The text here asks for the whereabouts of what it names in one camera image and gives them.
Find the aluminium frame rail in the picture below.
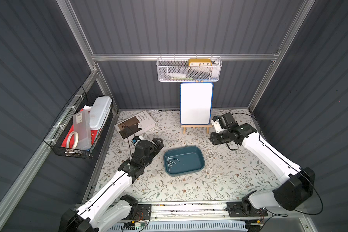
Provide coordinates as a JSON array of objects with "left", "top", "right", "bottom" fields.
[{"left": 91, "top": 54, "right": 279, "bottom": 61}]

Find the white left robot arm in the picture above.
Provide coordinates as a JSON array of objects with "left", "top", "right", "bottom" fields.
[{"left": 59, "top": 138, "right": 164, "bottom": 232}]

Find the teal plastic tray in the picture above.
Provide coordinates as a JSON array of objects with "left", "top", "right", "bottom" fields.
[{"left": 163, "top": 146, "right": 205, "bottom": 177}]

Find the translucent plastic box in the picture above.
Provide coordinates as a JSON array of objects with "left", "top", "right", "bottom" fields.
[{"left": 73, "top": 110, "right": 92, "bottom": 150}]

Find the small wooden easel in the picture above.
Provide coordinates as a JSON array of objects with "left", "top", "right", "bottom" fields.
[{"left": 181, "top": 124, "right": 213, "bottom": 134}]

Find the white tape roll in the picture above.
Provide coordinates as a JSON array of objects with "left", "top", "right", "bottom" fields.
[{"left": 66, "top": 131, "right": 79, "bottom": 149}]

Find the blue framed whiteboard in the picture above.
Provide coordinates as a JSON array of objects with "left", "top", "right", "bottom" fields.
[{"left": 180, "top": 82, "right": 214, "bottom": 125}]

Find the black wire wall basket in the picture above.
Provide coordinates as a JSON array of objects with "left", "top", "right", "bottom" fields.
[{"left": 44, "top": 88, "right": 114, "bottom": 160}]

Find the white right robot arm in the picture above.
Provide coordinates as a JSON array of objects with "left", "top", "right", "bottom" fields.
[{"left": 209, "top": 113, "right": 315, "bottom": 214}]

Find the white plastic case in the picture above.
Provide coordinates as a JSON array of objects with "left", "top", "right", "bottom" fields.
[{"left": 89, "top": 96, "right": 112, "bottom": 131}]

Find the yellow clock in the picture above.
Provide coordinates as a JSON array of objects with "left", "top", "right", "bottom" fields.
[{"left": 188, "top": 58, "right": 212, "bottom": 67}]

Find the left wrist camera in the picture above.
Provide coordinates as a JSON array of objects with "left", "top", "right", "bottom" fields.
[{"left": 132, "top": 136, "right": 144, "bottom": 146}]

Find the interior design trends magazine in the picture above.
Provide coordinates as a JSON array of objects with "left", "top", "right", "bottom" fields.
[{"left": 115, "top": 111, "right": 156, "bottom": 140}]

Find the white mesh wall basket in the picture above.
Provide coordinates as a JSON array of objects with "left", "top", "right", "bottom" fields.
[{"left": 156, "top": 58, "right": 223, "bottom": 82}]

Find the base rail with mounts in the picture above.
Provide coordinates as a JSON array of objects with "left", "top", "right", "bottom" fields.
[{"left": 115, "top": 200, "right": 305, "bottom": 224}]

